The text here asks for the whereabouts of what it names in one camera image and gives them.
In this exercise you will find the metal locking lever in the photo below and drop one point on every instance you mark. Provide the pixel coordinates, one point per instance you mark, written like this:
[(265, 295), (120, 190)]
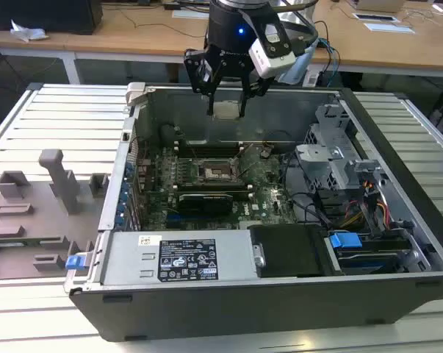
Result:
[(245, 152), (191, 149)]

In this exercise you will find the white paper sheet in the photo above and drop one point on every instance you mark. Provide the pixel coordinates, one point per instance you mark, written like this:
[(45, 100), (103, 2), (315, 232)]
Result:
[(390, 28), (190, 14)]

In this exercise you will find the blue plastic latch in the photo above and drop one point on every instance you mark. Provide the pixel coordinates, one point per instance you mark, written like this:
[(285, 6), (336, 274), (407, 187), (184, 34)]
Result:
[(72, 263)]

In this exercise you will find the silver metal drive cage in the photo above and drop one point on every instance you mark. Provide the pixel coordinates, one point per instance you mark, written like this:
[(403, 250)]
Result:
[(316, 162)]

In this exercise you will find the grey case latch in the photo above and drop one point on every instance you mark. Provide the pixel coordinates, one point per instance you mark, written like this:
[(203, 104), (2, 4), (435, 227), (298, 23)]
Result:
[(134, 93)]

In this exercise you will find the beige cardboard box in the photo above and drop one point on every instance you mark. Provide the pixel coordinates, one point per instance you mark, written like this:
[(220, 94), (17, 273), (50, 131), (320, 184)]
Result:
[(379, 5)]

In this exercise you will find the black graphics card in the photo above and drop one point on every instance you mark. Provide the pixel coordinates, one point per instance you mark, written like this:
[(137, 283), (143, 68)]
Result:
[(206, 204)]

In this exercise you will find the black computer box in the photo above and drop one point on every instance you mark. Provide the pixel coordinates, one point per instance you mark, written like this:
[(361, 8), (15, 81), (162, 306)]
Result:
[(41, 14)]

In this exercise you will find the white framed dark tablet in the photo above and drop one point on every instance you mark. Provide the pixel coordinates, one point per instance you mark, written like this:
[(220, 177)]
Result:
[(375, 17)]

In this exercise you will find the silver CPU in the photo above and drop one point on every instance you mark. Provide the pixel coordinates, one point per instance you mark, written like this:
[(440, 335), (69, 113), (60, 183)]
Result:
[(226, 110)]

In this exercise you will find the green motherboard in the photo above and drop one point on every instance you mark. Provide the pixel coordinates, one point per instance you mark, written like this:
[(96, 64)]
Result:
[(276, 213)]

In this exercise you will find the small white power strip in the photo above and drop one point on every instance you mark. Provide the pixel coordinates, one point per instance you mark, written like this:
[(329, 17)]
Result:
[(311, 79)]

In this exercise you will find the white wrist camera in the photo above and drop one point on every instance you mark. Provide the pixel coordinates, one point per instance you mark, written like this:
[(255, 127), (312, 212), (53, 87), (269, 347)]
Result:
[(270, 62)]

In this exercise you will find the black RAM slot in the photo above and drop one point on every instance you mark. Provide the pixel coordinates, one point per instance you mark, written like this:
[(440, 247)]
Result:
[(206, 153), (206, 149), (206, 146), (210, 191), (210, 188), (206, 142), (210, 182), (210, 185)]

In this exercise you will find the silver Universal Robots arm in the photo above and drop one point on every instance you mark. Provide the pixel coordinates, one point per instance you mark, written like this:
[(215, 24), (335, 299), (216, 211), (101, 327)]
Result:
[(297, 22)]

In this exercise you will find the round coin battery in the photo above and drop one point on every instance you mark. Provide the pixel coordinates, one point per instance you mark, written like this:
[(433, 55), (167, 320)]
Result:
[(267, 152)]

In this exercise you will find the hard disk in blue carrier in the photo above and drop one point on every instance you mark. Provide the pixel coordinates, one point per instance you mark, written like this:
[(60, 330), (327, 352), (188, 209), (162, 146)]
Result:
[(344, 239)]

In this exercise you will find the black round speaker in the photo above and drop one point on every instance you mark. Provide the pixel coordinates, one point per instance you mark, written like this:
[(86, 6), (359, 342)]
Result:
[(168, 134)]

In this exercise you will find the crumpled white paper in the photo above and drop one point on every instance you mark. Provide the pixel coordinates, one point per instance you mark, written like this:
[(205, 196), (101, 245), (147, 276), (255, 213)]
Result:
[(26, 34)]

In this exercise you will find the black plastic shroud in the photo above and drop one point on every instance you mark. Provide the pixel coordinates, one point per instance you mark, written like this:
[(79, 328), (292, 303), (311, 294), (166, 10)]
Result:
[(291, 253)]

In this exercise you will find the black power adapter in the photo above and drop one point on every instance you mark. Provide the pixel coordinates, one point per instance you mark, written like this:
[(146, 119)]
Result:
[(172, 6)]

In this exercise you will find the silver power supply unit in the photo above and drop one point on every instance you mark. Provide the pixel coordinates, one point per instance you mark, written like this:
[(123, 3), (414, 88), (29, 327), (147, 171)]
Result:
[(125, 264)]

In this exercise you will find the green RAM stick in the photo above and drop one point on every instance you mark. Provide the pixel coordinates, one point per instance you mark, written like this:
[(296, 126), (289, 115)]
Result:
[(30, 241)]

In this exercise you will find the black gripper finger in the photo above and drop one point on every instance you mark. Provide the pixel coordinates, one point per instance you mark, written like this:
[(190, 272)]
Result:
[(256, 87), (197, 73)]

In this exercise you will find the long wooden desk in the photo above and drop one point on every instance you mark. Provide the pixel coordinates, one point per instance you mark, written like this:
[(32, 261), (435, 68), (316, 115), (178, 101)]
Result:
[(133, 40)]

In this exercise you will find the grey parts rack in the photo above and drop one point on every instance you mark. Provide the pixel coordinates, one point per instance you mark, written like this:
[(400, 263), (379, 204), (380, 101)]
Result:
[(30, 220)]

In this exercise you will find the blue card retention clip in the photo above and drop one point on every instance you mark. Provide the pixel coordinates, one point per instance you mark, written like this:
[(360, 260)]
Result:
[(123, 199), (120, 210), (118, 221), (128, 169), (125, 189)]

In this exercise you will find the black open PC case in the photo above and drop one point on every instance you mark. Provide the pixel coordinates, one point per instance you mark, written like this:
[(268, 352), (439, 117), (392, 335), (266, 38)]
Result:
[(243, 316)]

